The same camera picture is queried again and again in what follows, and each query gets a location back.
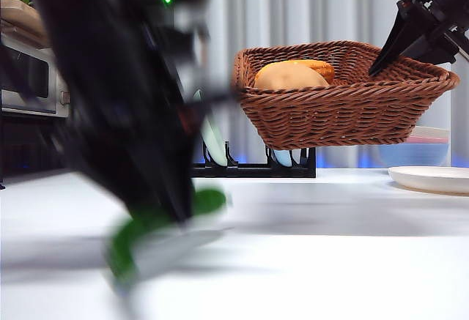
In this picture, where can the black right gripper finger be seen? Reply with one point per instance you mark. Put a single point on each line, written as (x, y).
(436, 51)
(399, 30)

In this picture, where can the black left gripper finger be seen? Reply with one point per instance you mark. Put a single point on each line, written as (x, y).
(176, 188)
(172, 254)

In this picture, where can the green cucumber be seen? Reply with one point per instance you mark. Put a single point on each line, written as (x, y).
(126, 239)

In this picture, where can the orange corn cob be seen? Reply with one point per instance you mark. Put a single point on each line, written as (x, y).
(322, 71)

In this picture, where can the brown wicker basket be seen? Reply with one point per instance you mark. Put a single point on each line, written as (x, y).
(329, 115)

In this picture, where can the tan potato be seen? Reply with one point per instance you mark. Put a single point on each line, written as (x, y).
(286, 76)

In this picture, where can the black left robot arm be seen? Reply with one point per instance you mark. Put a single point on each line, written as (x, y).
(91, 60)

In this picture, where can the pale green plate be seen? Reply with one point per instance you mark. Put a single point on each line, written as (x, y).
(214, 144)

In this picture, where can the beige bowl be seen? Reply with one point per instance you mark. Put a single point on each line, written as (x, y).
(436, 132)

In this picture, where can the black plate rack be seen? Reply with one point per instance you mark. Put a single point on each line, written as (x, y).
(256, 170)

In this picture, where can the pink bowl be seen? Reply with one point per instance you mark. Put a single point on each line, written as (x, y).
(432, 140)

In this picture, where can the blue bowl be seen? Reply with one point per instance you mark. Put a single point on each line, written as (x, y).
(414, 155)

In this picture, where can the grey curtain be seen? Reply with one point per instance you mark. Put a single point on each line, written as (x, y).
(293, 5)

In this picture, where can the pale blue plate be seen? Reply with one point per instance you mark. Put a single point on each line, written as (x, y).
(282, 157)

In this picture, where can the cream flat plate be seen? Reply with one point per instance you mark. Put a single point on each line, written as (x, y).
(432, 179)

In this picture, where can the black metal shelf frame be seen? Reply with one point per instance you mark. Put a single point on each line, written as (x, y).
(22, 144)

